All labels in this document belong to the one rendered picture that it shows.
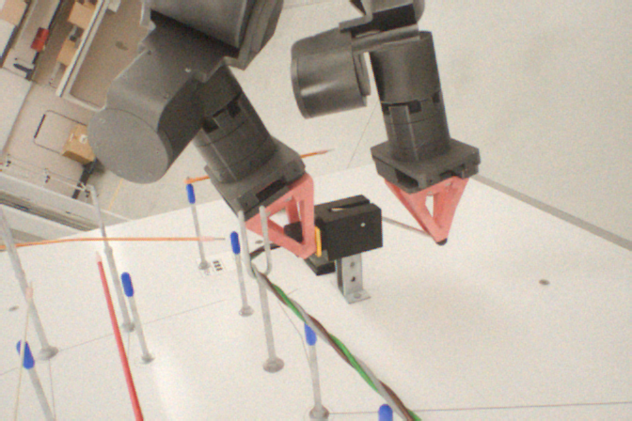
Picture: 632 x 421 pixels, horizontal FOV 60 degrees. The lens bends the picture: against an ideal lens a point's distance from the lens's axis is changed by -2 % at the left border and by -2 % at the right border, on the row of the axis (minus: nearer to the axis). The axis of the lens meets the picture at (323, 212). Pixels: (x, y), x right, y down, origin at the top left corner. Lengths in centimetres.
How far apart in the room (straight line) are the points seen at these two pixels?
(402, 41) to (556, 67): 163
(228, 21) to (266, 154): 12
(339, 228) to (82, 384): 25
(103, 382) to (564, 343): 38
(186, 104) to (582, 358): 36
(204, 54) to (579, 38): 180
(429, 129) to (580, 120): 144
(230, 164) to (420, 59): 18
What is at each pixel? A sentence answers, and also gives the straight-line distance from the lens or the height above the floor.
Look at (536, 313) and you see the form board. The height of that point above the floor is 100.
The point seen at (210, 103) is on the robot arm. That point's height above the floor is 132.
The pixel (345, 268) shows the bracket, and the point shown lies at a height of 113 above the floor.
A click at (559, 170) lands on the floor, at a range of 188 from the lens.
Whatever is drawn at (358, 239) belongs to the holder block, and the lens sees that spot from 51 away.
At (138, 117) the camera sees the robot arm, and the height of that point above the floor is 137.
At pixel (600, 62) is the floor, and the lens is 200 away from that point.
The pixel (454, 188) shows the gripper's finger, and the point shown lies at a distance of 54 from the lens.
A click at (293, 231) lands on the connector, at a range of 50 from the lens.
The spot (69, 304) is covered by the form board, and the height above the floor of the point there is 131.
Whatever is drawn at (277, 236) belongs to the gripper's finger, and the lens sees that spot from 47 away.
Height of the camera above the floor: 144
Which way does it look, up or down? 32 degrees down
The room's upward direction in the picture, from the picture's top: 66 degrees counter-clockwise
